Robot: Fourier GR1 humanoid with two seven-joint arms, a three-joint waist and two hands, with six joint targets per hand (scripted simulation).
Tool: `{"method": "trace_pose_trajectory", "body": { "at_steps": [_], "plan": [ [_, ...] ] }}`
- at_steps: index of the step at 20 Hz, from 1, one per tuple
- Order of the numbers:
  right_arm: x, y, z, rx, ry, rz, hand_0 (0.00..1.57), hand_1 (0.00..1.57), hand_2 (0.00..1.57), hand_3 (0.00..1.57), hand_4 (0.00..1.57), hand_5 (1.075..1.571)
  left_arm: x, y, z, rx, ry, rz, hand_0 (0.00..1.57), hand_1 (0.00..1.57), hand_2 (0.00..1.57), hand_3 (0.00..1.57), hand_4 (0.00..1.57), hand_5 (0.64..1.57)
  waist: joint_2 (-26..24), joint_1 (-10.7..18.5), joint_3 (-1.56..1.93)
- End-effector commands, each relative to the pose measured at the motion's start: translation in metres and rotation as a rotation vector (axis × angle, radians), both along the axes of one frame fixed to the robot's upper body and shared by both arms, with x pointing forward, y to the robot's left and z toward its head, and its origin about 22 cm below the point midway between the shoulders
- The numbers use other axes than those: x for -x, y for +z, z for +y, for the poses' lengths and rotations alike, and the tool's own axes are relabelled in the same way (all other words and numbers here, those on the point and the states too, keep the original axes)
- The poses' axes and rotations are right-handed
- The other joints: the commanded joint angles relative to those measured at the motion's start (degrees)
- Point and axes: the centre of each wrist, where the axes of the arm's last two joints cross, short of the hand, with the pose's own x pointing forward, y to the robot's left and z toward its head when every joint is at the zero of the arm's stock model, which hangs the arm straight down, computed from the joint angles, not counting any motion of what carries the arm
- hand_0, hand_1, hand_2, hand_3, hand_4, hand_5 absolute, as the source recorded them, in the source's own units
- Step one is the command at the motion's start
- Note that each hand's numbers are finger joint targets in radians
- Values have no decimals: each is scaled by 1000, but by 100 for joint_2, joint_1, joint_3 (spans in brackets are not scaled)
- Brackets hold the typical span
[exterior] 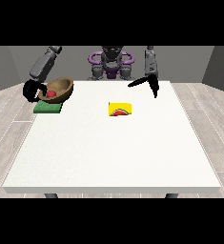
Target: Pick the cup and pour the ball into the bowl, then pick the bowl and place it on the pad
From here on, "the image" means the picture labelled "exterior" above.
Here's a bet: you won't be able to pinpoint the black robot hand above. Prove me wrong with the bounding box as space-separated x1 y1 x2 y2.
22 79 48 104
127 73 160 99

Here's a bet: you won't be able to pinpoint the brown wooden bowl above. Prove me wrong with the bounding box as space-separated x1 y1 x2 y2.
37 76 75 105

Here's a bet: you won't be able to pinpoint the green square pad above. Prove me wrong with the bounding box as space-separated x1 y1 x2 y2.
32 100 64 114

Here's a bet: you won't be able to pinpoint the yellow cup with melon print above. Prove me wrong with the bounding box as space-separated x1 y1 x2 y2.
108 101 132 117

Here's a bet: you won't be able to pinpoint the grey robot trunk purple rings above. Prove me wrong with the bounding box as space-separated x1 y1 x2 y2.
87 46 136 82

